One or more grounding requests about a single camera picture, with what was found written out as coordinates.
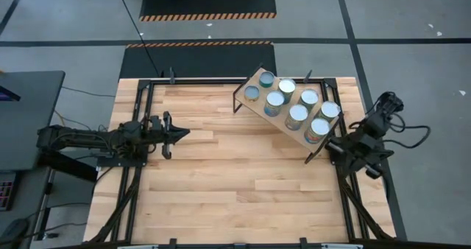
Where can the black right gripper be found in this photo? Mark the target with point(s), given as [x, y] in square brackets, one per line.
[386, 111]

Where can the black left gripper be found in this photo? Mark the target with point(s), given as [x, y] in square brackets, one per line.
[167, 135]

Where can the short tin can orange label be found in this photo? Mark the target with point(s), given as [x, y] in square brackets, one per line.
[251, 93]

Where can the short tin can teal label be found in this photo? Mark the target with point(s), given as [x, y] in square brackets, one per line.
[266, 79]

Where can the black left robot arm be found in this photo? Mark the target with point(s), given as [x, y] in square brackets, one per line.
[84, 138]

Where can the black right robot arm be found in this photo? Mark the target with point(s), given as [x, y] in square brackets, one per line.
[353, 149]

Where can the wooden shelf with black legs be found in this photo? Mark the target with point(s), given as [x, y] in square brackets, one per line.
[276, 121]

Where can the black table clamp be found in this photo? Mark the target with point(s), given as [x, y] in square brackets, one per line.
[172, 243]
[307, 76]
[171, 76]
[303, 242]

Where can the black hazard-striped floor mat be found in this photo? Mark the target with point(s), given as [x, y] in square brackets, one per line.
[206, 0]
[198, 59]

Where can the black desk support beam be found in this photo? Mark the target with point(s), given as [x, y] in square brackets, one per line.
[70, 166]

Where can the dark grey desk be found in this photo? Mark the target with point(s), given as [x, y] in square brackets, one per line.
[29, 123]

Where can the dark monitor screen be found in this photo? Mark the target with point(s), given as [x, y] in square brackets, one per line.
[7, 94]

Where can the black computer mouse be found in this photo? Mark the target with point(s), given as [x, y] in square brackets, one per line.
[13, 230]

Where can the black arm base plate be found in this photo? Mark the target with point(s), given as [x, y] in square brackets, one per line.
[379, 157]
[121, 163]

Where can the black aluminium table frame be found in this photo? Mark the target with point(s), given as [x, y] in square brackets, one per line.
[206, 81]

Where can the silver bracket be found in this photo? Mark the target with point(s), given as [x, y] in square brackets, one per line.
[342, 246]

